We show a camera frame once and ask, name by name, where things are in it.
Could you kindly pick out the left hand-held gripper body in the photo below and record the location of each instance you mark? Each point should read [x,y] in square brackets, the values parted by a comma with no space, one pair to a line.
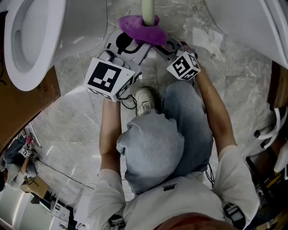
[103,77]

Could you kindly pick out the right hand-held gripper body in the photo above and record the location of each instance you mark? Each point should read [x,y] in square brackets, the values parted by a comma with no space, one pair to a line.
[183,66]

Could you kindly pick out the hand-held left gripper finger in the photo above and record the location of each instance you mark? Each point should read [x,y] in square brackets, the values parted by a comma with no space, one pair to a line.
[135,49]
[122,40]

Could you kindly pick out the purple cloth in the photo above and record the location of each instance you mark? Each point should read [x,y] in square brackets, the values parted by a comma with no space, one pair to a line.
[146,33]

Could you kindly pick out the small pale green bottle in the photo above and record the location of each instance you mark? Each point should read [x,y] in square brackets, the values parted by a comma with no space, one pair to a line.
[148,11]

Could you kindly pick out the person's right forearm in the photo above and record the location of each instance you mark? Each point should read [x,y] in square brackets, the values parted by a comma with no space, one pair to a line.
[217,112]

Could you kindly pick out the person's left forearm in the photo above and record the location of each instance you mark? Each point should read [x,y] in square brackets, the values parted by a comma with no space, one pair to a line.
[109,139]

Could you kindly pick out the white smart toilet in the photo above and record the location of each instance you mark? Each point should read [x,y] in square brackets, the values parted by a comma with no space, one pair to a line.
[247,24]

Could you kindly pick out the white open-lid toilet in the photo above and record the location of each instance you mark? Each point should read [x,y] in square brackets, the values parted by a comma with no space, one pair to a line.
[33,40]

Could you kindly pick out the person's right hand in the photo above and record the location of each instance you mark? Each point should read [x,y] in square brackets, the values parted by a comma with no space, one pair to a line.
[189,48]

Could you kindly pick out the crumpled white paper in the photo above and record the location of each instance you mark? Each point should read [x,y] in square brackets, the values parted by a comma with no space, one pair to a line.
[208,42]

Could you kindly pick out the person's white sneaker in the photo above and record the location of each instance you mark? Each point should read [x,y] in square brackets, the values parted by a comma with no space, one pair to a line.
[144,101]

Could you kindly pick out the person's grey jeans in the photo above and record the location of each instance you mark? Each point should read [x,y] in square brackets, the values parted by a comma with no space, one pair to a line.
[162,139]

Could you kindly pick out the large cardboard box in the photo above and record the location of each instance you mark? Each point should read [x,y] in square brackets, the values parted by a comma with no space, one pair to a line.
[20,107]

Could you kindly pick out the grey white office chair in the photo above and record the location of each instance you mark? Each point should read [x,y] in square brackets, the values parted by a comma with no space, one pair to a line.
[275,132]

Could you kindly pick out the small cardboard box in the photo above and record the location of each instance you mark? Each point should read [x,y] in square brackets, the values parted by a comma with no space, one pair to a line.
[34,186]

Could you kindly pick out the black desk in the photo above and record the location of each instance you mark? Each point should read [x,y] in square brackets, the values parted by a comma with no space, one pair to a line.
[263,179]

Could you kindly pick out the person's white shirt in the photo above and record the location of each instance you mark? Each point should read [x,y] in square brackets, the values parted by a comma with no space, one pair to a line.
[171,206]

